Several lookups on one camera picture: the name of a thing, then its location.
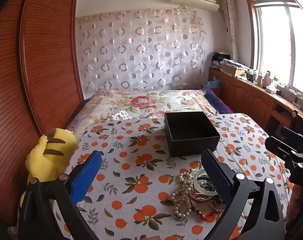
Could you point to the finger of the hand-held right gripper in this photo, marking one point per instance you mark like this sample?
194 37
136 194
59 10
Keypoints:
279 143
294 132

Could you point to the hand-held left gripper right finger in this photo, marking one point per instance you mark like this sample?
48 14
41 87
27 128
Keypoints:
216 177

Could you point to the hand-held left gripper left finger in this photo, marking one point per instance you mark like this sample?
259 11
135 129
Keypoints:
87 177

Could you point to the black jewelry box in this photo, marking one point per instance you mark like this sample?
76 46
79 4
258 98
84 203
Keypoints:
191 135

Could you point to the pale green jade bangle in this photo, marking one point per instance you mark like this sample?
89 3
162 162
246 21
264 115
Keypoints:
200 177

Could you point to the red bangle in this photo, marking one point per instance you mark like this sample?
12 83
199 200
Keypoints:
199 197

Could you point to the orange print cloth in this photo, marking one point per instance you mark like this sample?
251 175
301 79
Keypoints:
131 170

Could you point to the white tissue box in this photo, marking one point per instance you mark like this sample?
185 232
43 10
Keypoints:
271 89

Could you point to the yellow plush toy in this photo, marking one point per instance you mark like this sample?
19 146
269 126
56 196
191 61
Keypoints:
44 155

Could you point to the wooden cabinet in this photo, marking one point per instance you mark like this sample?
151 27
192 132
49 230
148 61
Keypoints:
244 97

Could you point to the pink figurine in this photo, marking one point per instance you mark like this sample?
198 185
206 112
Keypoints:
267 78

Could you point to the blue blanket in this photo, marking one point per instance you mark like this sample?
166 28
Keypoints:
220 102

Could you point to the cardboard box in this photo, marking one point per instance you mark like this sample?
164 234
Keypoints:
231 70

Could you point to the teal bag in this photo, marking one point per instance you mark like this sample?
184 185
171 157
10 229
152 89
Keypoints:
212 83

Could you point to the floral quilt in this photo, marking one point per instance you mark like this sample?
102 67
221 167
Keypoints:
141 102

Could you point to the window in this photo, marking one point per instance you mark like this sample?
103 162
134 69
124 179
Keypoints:
276 35

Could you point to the pile of clothes and papers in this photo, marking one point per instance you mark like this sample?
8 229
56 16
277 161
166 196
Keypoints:
224 60

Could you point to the pale window curtain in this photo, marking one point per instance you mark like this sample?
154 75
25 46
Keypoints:
230 25

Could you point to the wooden wardrobe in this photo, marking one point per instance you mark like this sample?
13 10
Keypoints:
29 67

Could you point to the circle pattern sheer curtain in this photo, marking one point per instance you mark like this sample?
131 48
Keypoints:
141 50

